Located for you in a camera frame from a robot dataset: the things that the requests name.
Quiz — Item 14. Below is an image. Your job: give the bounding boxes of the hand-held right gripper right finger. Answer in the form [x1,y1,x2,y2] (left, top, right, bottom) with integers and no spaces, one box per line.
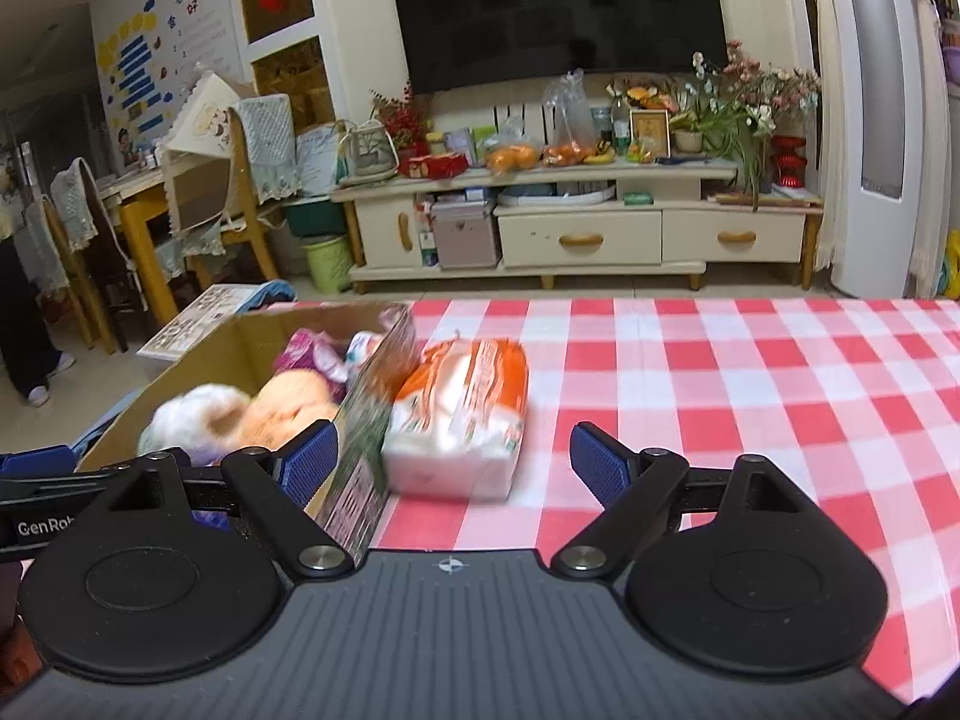
[551,422,818,580]

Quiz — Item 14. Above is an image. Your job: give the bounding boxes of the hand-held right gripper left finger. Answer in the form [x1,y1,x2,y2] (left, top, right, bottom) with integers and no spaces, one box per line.
[75,420,355,580]

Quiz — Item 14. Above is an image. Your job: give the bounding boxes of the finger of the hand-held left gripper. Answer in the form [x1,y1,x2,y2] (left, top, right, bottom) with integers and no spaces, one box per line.
[0,467,132,502]

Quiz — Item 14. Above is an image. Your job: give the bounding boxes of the orange towel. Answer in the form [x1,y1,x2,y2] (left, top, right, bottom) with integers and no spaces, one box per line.
[225,373,338,455]

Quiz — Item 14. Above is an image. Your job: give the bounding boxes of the magenta knitted scrubber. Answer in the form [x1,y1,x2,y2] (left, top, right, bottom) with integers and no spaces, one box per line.
[274,328,331,376]

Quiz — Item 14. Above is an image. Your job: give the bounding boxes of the white furry plush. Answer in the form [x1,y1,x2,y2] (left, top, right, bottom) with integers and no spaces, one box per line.
[139,382,252,462]

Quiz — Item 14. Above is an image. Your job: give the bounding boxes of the cardboard box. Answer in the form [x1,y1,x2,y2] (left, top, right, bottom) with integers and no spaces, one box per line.
[75,301,417,552]

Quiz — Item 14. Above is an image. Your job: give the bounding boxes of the orange tissue pack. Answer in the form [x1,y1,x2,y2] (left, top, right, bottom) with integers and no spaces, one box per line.
[381,337,530,502]

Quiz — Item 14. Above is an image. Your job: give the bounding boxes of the red checkered tablecloth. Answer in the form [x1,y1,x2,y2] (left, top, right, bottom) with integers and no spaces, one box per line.
[367,298,960,706]

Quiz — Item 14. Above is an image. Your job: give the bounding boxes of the printed cardboard sheet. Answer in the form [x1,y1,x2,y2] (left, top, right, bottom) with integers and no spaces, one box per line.
[137,283,260,361]

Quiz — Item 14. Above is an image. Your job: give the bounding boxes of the light green bin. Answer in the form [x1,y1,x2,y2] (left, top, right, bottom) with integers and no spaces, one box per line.
[302,234,353,295]

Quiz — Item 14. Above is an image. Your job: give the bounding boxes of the cream television cabinet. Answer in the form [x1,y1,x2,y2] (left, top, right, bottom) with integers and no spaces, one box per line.
[330,157,826,293]

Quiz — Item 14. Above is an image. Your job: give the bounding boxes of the dark green basin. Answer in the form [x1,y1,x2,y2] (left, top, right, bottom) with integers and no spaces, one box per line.
[283,197,346,237]

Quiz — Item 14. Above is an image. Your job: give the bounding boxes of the silver storage box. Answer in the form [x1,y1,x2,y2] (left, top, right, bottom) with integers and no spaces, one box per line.
[431,199,500,269]

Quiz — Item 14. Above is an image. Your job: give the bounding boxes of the wooden dining table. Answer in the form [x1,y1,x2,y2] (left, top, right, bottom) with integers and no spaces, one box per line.
[101,157,241,323]

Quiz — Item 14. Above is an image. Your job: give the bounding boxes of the white tray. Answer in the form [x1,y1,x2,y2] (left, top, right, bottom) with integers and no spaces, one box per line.
[495,180,617,209]

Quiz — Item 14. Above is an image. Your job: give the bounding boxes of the wooden chair lace cover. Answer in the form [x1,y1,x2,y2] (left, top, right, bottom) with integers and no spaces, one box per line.
[225,94,297,286]
[45,157,121,353]

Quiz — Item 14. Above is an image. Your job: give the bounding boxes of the grey tote bag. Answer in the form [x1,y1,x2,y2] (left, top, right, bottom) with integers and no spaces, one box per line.
[337,120,398,185]

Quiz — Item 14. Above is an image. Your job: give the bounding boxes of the red box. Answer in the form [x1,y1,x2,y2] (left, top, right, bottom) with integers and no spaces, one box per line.
[397,152,467,179]

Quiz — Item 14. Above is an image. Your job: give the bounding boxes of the potted green plant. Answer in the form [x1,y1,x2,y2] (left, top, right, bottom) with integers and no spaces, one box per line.
[671,109,773,207]

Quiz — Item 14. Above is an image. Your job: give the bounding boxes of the red berry branch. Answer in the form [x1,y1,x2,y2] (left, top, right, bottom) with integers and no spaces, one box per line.
[371,82,428,151]

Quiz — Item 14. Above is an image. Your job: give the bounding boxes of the red vase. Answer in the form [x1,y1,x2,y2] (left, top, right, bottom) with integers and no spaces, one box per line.
[772,135,807,188]

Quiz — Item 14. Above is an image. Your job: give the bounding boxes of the clear plastic bag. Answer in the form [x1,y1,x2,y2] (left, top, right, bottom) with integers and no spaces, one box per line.
[541,69,586,147]

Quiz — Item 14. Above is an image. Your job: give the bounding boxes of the white standing air conditioner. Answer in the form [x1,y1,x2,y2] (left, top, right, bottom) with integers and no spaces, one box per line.
[821,0,950,299]

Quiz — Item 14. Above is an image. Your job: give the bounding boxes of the white curtain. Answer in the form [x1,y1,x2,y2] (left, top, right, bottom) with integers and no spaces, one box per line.
[806,0,841,271]

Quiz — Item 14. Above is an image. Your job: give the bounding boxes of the artificial flower bouquet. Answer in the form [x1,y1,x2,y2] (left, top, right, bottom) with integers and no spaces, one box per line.
[690,41,822,158]

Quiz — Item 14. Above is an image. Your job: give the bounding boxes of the black television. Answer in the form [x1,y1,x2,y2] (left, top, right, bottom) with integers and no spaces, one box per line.
[385,0,730,96]

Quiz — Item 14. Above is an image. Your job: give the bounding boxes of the picture frame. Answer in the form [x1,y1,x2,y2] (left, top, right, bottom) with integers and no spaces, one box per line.
[630,109,671,160]

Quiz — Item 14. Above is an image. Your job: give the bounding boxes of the colourful wall stickers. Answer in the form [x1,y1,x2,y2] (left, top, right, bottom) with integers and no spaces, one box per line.
[97,0,241,166]

